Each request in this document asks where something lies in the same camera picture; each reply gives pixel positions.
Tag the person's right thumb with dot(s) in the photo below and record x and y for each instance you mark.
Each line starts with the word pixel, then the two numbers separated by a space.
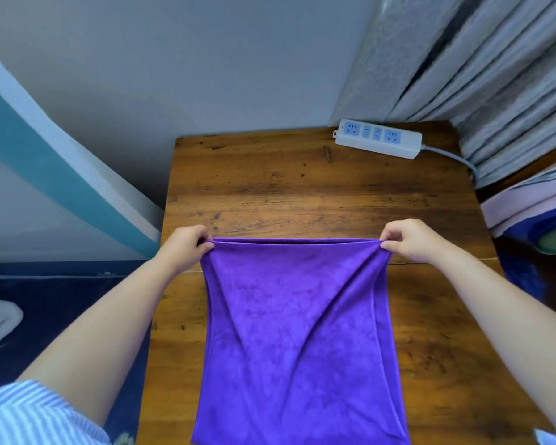
pixel 389 247

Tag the purple microfiber towel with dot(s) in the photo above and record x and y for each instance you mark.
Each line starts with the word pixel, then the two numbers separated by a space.
pixel 296 338

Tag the striped blue shirt sleeve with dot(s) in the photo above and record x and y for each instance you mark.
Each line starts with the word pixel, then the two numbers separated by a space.
pixel 37 414

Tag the person's left thumb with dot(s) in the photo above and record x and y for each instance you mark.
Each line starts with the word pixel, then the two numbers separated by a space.
pixel 206 247

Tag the person's right forearm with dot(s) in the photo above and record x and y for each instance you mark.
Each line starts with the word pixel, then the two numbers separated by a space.
pixel 505 333

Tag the person's right hand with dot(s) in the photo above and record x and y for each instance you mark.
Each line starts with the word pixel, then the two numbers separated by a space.
pixel 414 243

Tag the stack of folded cloths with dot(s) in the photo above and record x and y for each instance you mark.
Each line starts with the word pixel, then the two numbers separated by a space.
pixel 533 203

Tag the grey curtain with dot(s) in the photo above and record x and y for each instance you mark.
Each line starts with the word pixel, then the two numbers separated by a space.
pixel 463 74

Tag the person's left hand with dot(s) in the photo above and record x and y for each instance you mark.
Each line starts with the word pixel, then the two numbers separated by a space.
pixel 183 247

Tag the white power strip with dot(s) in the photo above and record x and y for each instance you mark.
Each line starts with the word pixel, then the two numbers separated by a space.
pixel 377 138

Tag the dark blue bedsheet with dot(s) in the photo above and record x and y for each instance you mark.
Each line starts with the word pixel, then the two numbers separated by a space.
pixel 51 319

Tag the person's left forearm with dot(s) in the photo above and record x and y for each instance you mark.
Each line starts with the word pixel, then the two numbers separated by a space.
pixel 102 338

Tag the wooden table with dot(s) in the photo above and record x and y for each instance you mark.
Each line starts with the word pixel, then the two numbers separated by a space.
pixel 315 194

